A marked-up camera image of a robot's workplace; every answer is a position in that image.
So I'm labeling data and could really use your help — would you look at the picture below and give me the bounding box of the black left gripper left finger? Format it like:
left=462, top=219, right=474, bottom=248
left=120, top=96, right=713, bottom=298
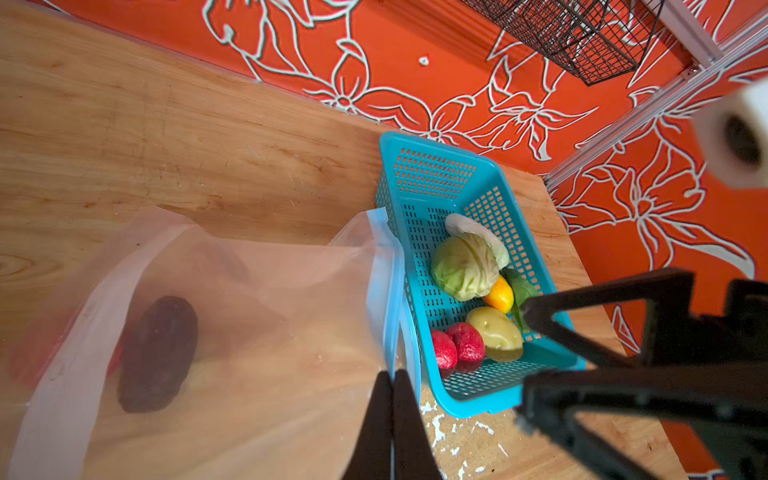
left=342, top=371, right=393, bottom=480

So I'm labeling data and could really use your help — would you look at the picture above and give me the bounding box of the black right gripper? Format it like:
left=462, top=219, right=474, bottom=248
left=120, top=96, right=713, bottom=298
left=517, top=268, right=767, bottom=479

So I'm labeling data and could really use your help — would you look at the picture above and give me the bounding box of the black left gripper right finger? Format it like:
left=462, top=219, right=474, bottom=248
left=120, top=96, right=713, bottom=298
left=392, top=370, right=442, bottom=480

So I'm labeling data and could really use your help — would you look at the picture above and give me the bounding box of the clear zip top bag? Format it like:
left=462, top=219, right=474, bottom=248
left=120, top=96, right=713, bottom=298
left=1, top=208, right=420, bottom=479

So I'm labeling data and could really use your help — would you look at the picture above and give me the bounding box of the dark brown avocado toy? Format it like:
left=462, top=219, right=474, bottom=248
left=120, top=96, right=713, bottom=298
left=118, top=296, right=198, bottom=413

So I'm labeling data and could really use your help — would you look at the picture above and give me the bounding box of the red radish toy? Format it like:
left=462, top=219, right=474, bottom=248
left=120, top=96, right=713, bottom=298
left=5, top=311, right=127, bottom=391

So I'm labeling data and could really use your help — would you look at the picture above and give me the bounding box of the red strawberry toy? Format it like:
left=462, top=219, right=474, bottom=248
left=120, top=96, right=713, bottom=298
left=431, top=330, right=458, bottom=379

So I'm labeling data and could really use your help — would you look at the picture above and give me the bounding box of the red round fruit toy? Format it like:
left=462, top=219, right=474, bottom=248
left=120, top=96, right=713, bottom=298
left=445, top=323, right=486, bottom=373

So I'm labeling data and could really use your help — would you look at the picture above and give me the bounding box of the yellow green potato toy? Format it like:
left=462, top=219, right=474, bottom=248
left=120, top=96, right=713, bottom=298
left=465, top=307, right=524, bottom=363

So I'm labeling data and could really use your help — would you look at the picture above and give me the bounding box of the yellow orange pepper toy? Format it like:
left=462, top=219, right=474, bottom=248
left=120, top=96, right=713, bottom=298
left=483, top=275, right=515, bottom=315

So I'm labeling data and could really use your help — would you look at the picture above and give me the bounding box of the green cabbage toy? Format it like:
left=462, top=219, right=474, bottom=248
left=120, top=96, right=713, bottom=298
left=430, top=233, right=499, bottom=302

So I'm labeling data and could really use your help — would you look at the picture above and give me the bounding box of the white daikon toy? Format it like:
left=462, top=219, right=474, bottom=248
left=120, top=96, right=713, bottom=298
left=445, top=213, right=510, bottom=269

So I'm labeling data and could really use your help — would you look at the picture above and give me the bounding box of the teal plastic perforated basket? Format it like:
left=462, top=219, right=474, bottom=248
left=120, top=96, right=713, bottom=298
left=376, top=132, right=586, bottom=418

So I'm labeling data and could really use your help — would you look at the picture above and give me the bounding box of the aluminium frame rail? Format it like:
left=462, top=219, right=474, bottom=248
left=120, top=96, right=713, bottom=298
left=543, top=1, right=767, bottom=188

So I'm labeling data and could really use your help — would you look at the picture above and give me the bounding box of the black wire wall basket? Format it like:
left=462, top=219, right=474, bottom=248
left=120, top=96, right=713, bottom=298
left=464, top=0, right=665, bottom=86

